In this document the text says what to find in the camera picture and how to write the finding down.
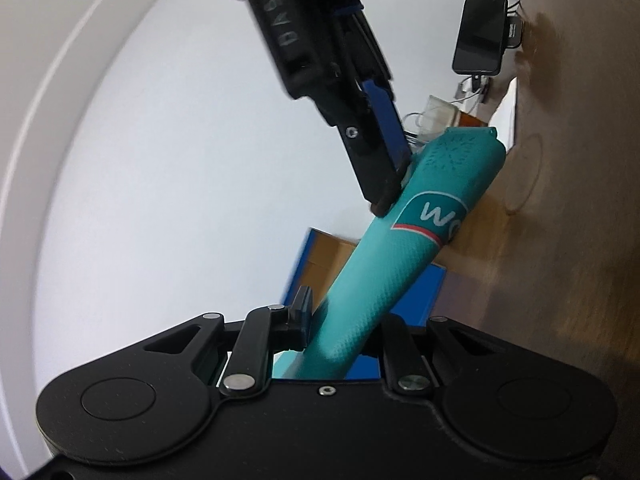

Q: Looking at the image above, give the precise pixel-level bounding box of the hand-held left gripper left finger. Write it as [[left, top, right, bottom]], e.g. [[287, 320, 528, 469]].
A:
[[145, 286, 313, 396]]

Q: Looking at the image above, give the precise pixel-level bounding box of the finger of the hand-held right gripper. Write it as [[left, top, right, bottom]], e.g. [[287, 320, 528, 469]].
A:
[[320, 80, 403, 217], [362, 79, 412, 173]]

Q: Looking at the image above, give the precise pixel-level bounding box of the teal shopping bag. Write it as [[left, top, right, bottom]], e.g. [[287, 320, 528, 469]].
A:
[[272, 127, 503, 380]]

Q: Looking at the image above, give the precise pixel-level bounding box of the blue cardboard shoe box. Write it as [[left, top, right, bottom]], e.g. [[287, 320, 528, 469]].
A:
[[284, 227, 447, 378]]

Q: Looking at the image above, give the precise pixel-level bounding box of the black phone stand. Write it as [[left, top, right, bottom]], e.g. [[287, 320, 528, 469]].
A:
[[502, 12, 526, 51]]

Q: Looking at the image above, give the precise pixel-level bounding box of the white cable plug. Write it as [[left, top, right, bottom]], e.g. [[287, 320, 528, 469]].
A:
[[455, 74, 488, 106]]

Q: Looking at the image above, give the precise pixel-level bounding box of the black smartphone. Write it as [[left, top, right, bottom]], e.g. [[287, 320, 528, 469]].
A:
[[452, 0, 509, 76]]

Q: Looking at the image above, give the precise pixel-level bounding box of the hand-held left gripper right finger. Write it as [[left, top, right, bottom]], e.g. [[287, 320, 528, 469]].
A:
[[382, 317, 501, 397]]

